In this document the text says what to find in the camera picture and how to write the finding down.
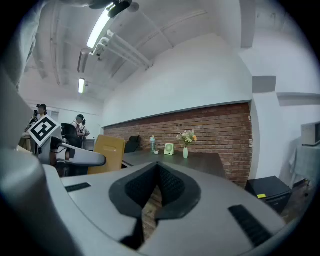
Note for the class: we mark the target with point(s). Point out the short ceiling light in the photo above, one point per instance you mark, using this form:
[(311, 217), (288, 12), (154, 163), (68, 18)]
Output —
[(81, 85)]

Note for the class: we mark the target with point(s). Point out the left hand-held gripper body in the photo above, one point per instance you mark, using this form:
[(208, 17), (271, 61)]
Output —
[(45, 131)]

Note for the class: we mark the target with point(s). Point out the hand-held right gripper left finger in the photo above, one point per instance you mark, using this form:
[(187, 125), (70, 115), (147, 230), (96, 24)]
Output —
[(95, 205)]

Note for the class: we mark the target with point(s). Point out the white ceiling pipes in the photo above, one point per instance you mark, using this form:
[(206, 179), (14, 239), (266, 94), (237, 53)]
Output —
[(125, 48)]

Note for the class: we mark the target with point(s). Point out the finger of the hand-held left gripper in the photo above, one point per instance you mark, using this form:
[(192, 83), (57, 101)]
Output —
[(90, 158)]

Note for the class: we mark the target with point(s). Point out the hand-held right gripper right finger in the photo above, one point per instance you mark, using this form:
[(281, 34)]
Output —
[(212, 225)]

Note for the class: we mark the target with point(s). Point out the person's grey shirt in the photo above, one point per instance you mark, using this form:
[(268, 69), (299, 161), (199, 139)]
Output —
[(27, 37)]

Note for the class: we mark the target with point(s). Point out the green desk fan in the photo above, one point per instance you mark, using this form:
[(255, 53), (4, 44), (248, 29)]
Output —
[(169, 149)]

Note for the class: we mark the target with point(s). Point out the black cabinet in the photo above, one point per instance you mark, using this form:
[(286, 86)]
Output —
[(270, 187)]

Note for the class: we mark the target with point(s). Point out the yellow sticker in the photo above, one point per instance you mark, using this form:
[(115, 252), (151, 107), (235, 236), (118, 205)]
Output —
[(261, 196)]

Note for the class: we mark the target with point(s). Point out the long ceiling light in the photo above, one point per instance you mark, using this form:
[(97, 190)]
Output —
[(98, 28)]

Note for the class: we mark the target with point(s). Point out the person's left forearm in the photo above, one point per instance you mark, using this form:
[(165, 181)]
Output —
[(27, 150)]

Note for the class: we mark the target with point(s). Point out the bunch of artificial flowers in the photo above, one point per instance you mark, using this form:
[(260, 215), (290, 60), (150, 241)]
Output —
[(187, 137)]

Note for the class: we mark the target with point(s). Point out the white box appliance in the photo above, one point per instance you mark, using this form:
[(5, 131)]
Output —
[(310, 133)]

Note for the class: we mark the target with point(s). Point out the teal water bottle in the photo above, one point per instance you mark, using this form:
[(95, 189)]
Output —
[(152, 145)]

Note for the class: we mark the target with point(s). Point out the black head-worn camera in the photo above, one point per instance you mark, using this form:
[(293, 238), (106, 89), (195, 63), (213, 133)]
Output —
[(120, 7)]

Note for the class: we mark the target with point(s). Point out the pale green vase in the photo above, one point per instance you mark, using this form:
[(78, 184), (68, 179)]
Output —
[(185, 153)]

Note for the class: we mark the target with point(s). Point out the black office chair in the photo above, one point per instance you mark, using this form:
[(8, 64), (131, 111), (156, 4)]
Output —
[(71, 135)]

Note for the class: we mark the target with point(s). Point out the grey tablecloth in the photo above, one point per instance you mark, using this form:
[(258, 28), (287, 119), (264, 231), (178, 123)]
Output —
[(306, 162)]

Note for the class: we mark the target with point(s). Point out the person's left hand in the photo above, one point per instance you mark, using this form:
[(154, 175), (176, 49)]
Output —
[(54, 158)]

